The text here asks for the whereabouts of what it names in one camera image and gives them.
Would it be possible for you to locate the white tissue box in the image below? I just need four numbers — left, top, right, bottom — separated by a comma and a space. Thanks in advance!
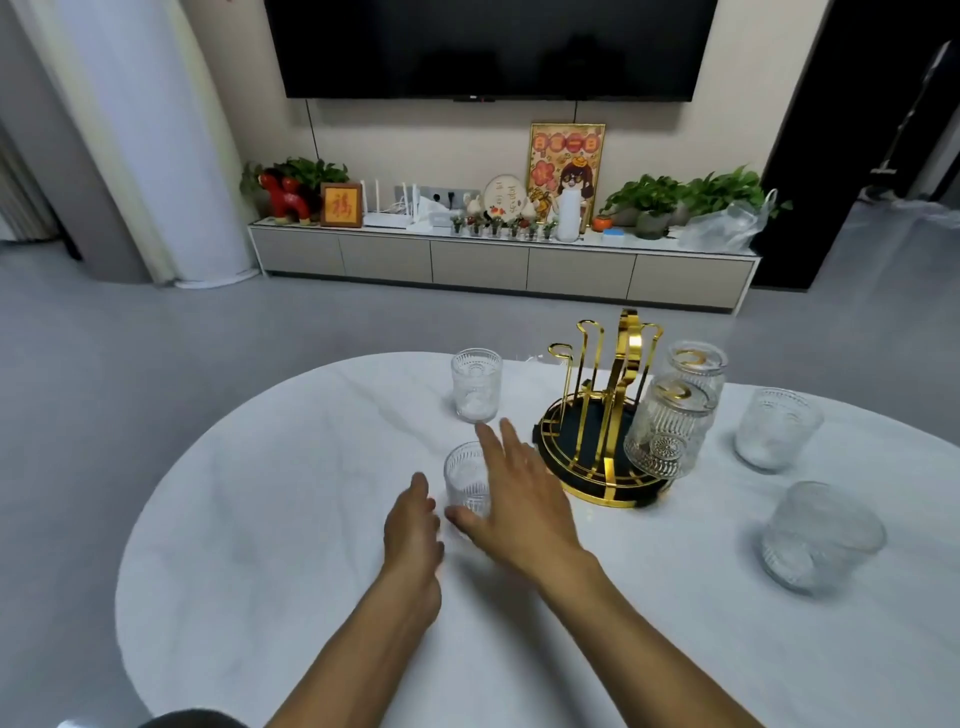
410, 194, 460, 229

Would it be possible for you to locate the mop with long handle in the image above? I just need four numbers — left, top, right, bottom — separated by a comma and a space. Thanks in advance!
869, 41, 952, 178

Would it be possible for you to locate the framed cartoon poster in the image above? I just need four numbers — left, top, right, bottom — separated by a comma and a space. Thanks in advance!
526, 122, 607, 226

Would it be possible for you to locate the row of small potted figurines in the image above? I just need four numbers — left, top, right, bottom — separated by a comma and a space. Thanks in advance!
449, 213, 560, 241

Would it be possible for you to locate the white plastic sheet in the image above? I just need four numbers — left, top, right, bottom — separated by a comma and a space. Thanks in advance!
862, 191, 960, 226

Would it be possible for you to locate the clear embossed glass cup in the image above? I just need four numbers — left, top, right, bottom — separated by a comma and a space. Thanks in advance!
623, 374, 720, 481
758, 480, 889, 598
663, 341, 730, 459
443, 440, 496, 520
733, 386, 825, 474
450, 347, 504, 424

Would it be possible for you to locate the white marble table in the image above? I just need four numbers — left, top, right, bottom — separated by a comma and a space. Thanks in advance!
113, 350, 960, 728

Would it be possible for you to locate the black wall television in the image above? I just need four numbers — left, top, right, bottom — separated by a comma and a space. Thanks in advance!
263, 0, 720, 103

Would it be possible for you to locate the clear plastic bag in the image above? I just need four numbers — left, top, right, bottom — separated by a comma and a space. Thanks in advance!
674, 188, 779, 255

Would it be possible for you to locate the person's right forearm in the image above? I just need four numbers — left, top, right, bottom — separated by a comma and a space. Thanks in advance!
536, 551, 766, 728

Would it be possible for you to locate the person's left forearm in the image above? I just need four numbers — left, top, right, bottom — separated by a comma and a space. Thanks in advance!
266, 569, 445, 728

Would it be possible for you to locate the small gold framed picture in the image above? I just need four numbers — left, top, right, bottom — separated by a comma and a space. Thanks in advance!
320, 182, 365, 229

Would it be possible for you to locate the white bottle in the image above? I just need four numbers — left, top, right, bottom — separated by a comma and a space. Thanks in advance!
554, 188, 584, 244

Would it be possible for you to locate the white standing air conditioner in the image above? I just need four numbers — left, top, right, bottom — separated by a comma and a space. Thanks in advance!
11, 0, 262, 291

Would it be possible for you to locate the person's right hand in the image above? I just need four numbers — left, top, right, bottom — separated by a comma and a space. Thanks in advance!
444, 417, 603, 592

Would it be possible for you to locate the round decorative plate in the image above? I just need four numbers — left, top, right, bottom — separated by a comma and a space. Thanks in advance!
482, 173, 529, 220

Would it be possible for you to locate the trailing green potted plant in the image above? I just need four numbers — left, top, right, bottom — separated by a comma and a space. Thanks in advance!
678, 164, 794, 223

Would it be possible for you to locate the black door frame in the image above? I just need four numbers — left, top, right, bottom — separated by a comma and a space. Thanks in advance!
752, 0, 960, 292

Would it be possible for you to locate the red horse figurine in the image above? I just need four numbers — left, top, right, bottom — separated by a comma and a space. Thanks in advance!
258, 172, 315, 225

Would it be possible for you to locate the person's left hand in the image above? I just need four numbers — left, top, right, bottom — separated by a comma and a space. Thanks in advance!
382, 472, 446, 580

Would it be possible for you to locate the gold cup rack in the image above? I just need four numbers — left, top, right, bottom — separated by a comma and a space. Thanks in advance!
532, 307, 676, 510

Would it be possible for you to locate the green leafy plant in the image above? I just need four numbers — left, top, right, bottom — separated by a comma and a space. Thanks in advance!
239, 157, 350, 219

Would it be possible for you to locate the white router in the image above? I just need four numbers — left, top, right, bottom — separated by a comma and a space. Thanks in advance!
358, 178, 420, 229

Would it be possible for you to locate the beige television cabinet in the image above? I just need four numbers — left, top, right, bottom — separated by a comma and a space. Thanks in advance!
247, 217, 763, 316

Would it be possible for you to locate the grey wall outlet strip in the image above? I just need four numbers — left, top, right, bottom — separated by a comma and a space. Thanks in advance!
418, 185, 481, 208

